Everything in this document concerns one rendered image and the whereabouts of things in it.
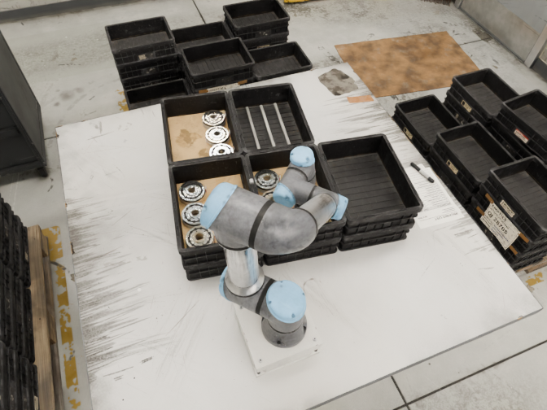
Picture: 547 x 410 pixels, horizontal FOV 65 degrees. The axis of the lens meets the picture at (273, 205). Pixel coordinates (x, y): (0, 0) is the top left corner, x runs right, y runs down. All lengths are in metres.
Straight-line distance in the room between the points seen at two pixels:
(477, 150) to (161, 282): 1.95
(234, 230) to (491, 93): 2.57
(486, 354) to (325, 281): 1.15
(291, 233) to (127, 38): 2.54
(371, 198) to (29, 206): 2.12
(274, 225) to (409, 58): 3.29
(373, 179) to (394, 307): 0.52
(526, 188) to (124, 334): 2.04
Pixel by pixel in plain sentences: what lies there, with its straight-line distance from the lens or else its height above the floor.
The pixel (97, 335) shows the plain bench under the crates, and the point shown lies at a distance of 1.66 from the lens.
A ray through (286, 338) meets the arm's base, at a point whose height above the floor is 0.86.
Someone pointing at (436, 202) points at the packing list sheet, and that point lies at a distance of 2.00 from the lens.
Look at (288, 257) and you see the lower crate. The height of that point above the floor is 0.73.
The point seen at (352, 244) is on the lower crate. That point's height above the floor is 0.75.
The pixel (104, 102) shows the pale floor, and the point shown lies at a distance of 3.56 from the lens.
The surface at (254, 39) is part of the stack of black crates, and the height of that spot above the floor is 0.48.
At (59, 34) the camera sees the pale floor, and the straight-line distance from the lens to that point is 4.44.
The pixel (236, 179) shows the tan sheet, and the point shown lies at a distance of 1.76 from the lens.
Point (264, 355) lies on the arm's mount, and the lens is 1.44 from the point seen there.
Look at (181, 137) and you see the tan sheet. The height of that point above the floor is 0.83.
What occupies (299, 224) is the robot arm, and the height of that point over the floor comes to 1.42.
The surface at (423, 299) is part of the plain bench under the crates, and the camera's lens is 1.73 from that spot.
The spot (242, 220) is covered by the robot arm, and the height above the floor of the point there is 1.43.
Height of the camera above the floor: 2.18
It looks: 54 degrees down
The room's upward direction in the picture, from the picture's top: 3 degrees clockwise
